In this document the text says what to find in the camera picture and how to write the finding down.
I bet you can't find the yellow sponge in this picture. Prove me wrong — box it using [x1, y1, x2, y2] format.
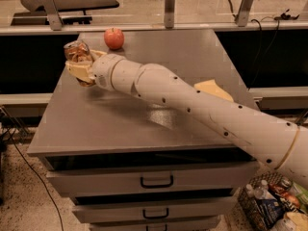
[194, 79, 234, 102]

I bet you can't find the left metal bracket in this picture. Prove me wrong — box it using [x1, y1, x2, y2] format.
[39, 0, 63, 31]

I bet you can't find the right metal bracket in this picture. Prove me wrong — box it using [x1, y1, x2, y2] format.
[235, 0, 254, 27]

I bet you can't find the grey drawer cabinet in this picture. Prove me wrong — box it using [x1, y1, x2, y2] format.
[26, 29, 278, 231]

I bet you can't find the wire basket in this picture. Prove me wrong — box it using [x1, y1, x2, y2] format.
[238, 171, 296, 231]

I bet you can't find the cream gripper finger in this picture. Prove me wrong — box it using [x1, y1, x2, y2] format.
[65, 61, 95, 87]
[90, 49, 106, 62]

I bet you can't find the metal bracket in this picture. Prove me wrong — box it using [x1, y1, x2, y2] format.
[39, 0, 63, 31]
[235, 0, 254, 27]
[164, 0, 175, 29]

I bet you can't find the blue snack bag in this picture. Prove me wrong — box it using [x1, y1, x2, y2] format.
[256, 199, 284, 228]

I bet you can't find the middle grey drawer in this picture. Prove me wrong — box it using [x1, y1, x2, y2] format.
[72, 196, 236, 223]

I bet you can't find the middle metal bracket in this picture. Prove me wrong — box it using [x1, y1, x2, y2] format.
[164, 0, 175, 29]

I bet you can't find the top grey drawer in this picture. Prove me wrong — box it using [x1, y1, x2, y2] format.
[47, 161, 259, 197]

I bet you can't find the black floor cable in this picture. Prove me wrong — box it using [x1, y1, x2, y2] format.
[0, 106, 65, 231]

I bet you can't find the black cable on ledge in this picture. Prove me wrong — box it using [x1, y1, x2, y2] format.
[224, 0, 295, 34]

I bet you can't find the green snack bag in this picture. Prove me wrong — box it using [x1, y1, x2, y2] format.
[290, 182, 308, 205]

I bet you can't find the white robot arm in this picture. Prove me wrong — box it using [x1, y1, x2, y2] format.
[64, 50, 308, 188]

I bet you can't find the red apple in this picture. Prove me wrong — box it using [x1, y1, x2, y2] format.
[104, 28, 124, 50]

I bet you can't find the clear plastic water bottle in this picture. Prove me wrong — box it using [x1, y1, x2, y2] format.
[254, 180, 274, 199]

